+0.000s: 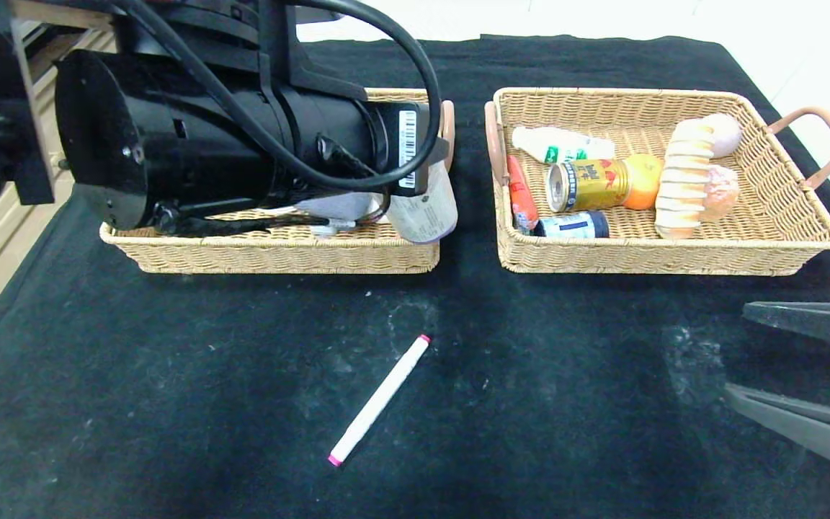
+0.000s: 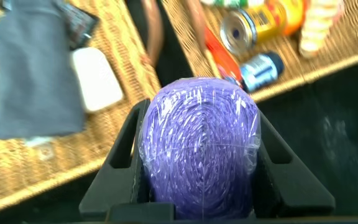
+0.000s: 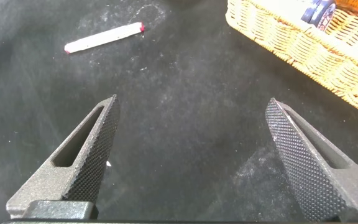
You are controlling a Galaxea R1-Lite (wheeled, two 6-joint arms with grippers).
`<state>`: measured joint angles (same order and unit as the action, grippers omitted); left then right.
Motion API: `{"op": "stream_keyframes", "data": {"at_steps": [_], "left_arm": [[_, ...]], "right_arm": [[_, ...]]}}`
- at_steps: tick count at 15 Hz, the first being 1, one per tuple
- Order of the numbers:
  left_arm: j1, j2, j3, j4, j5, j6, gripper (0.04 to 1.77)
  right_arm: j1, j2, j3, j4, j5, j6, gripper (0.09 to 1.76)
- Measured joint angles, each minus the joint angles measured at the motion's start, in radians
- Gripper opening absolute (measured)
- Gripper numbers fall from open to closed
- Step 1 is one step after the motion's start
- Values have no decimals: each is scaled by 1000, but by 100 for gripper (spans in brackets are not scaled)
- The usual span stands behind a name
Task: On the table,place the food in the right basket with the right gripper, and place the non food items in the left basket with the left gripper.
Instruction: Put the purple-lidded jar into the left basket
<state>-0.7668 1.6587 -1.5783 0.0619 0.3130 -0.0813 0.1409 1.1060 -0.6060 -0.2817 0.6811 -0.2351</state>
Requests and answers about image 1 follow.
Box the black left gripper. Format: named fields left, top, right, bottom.
left=312, top=93, right=450, bottom=198

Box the purple trash bag roll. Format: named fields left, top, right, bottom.
left=386, top=162, right=459, bottom=244

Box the orange sausage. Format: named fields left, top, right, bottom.
left=507, top=154, right=540, bottom=233

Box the grey towel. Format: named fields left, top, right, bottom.
left=294, top=192, right=381, bottom=226

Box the gold drink can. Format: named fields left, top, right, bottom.
left=545, top=159, right=632, bottom=213

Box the striped bread loaf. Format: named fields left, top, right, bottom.
left=654, top=119, right=717, bottom=240

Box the white marker pen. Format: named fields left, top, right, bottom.
left=328, top=334, right=432, bottom=466

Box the wicker basket with food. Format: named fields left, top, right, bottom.
left=485, top=87, right=830, bottom=277

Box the wicker basket with daily items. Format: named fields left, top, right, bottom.
left=100, top=87, right=455, bottom=275

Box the white milk drink bottle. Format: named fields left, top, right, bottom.
left=512, top=126, right=615, bottom=165

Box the dark blue small jar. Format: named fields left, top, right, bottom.
left=535, top=210, right=610, bottom=239

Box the white table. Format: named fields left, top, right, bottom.
left=293, top=0, right=726, bottom=43

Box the brown round bun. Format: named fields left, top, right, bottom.
left=703, top=164, right=741, bottom=221

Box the orange fruit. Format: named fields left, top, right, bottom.
left=624, top=154, right=666, bottom=211

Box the pale pink egg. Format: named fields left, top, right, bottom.
left=703, top=114, right=743, bottom=158

